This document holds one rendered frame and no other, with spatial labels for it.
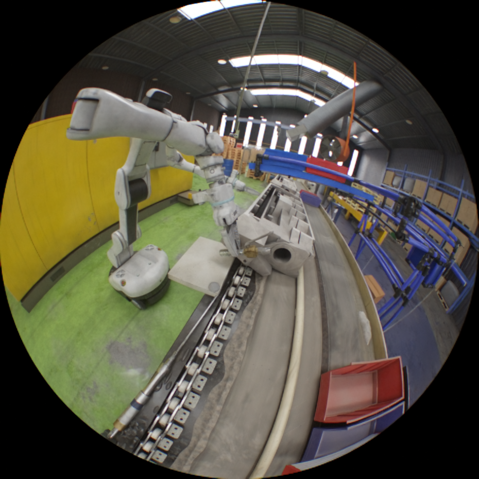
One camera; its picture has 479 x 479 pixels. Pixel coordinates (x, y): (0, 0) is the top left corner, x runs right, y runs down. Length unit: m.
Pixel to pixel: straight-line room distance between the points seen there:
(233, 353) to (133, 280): 0.93
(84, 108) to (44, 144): 1.80
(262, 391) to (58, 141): 2.41
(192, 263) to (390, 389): 1.00
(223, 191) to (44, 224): 2.07
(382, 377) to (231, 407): 0.59
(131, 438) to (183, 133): 0.79
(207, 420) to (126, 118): 0.69
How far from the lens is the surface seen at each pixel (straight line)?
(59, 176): 2.12
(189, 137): 0.37
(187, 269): 0.60
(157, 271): 1.25
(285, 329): 0.58
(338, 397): 0.66
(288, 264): 0.69
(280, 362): 0.54
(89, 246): 2.41
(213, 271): 0.60
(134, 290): 1.22
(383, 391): 0.80
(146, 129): 0.32
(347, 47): 10.75
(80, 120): 0.35
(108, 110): 0.31
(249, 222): 0.58
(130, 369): 1.38
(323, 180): 1.05
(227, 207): 0.42
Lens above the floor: 1.23
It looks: 33 degrees down
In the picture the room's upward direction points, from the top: 12 degrees clockwise
